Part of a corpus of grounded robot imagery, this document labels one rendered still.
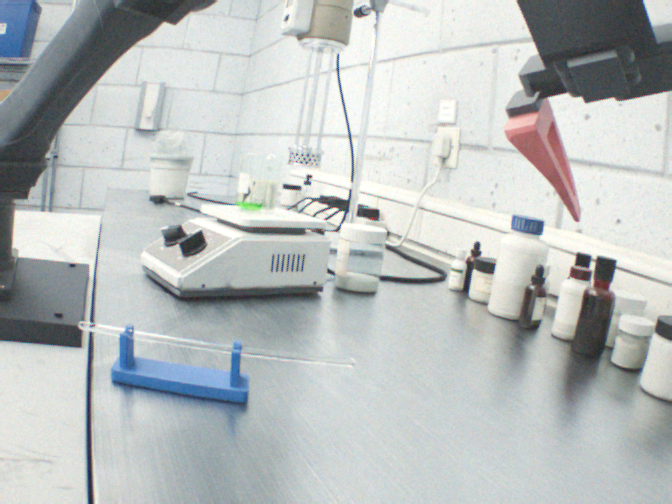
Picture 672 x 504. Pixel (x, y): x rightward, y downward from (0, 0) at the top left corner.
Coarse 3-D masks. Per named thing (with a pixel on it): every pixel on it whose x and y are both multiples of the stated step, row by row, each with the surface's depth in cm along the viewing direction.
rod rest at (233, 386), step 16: (128, 336) 37; (128, 352) 37; (240, 352) 38; (112, 368) 37; (128, 368) 37; (144, 368) 38; (160, 368) 39; (176, 368) 39; (192, 368) 40; (128, 384) 37; (144, 384) 37; (160, 384) 37; (176, 384) 37; (192, 384) 37; (208, 384) 38; (224, 384) 38; (240, 384) 39; (224, 400) 38; (240, 400) 38
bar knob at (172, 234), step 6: (162, 228) 68; (168, 228) 68; (174, 228) 67; (180, 228) 68; (162, 234) 69; (168, 234) 68; (174, 234) 68; (180, 234) 68; (186, 234) 69; (168, 240) 68; (174, 240) 68; (168, 246) 68
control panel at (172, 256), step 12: (192, 228) 70; (204, 228) 69; (216, 240) 65; (228, 240) 64; (156, 252) 67; (168, 252) 66; (180, 252) 65; (204, 252) 63; (168, 264) 63; (180, 264) 62
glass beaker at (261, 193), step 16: (240, 160) 70; (256, 160) 68; (272, 160) 68; (240, 176) 69; (256, 176) 68; (272, 176) 69; (240, 192) 69; (256, 192) 68; (272, 192) 69; (240, 208) 69; (256, 208) 69; (272, 208) 70
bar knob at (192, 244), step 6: (192, 234) 64; (198, 234) 64; (180, 240) 63; (186, 240) 63; (192, 240) 64; (198, 240) 64; (204, 240) 65; (180, 246) 63; (186, 246) 64; (192, 246) 64; (198, 246) 64; (204, 246) 64; (186, 252) 64; (192, 252) 63; (198, 252) 63
